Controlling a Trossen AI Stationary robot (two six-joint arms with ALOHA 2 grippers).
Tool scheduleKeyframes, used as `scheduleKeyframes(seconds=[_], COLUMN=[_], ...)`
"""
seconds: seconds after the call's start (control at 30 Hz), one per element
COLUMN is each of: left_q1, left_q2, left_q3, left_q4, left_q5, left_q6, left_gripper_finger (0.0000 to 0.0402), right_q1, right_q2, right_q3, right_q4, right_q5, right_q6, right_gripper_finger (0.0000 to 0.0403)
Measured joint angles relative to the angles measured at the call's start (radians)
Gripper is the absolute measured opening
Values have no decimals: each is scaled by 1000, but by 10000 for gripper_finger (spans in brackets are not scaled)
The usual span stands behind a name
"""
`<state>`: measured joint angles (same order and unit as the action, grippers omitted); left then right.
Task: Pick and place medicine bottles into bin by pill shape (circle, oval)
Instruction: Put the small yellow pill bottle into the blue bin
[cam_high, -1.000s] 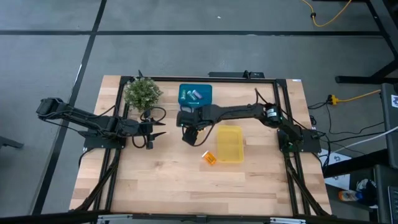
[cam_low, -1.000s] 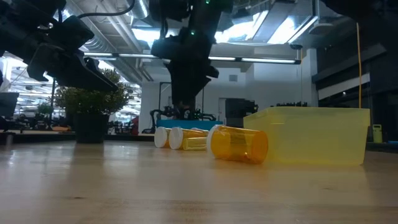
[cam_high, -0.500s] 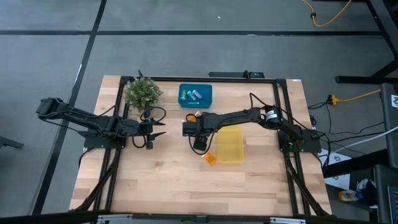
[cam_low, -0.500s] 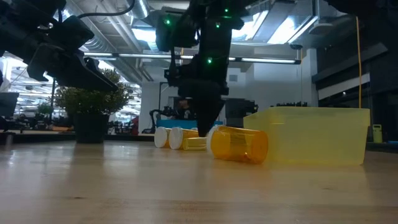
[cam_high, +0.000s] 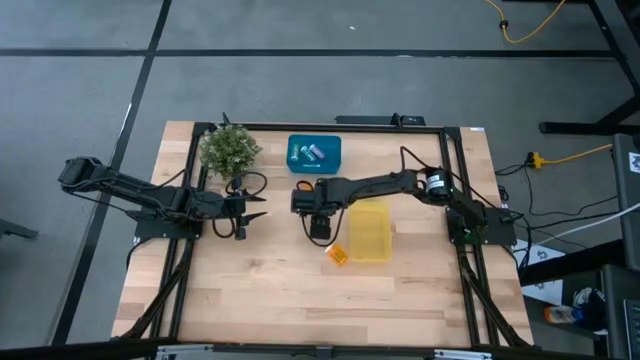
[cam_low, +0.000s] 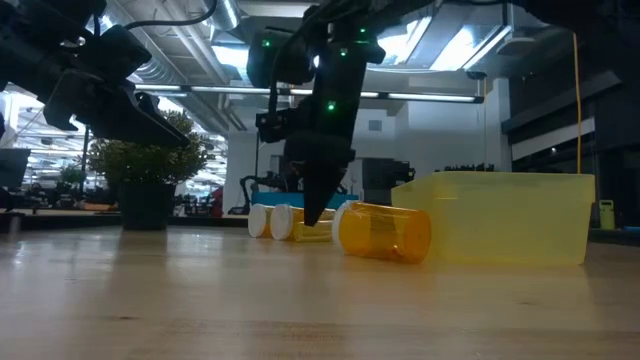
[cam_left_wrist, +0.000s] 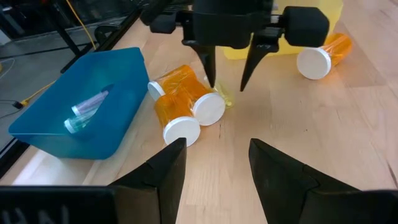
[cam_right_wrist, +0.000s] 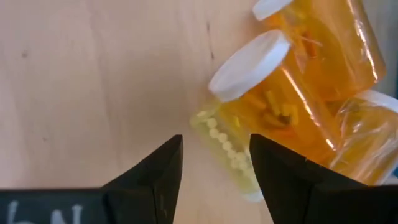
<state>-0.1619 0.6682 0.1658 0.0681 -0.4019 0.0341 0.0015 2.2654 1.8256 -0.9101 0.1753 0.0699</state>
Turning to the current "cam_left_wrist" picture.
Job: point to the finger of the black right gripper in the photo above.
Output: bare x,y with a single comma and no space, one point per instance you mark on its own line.
209,59
255,53

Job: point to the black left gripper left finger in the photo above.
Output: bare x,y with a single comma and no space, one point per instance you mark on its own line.
155,193

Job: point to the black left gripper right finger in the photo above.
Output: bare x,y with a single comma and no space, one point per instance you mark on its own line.
289,193

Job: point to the orange pill bottle white cap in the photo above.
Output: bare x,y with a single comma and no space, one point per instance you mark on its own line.
182,132
314,63
177,76
208,109

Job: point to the clear yellowish pill bottle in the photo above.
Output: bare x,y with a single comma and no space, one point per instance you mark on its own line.
225,96

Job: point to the yellow translucent plastic bin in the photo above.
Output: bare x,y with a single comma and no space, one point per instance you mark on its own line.
332,12

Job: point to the blue plastic bin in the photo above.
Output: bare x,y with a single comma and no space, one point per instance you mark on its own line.
118,93

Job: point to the black metal stand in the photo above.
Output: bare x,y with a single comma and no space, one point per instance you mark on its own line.
70,40

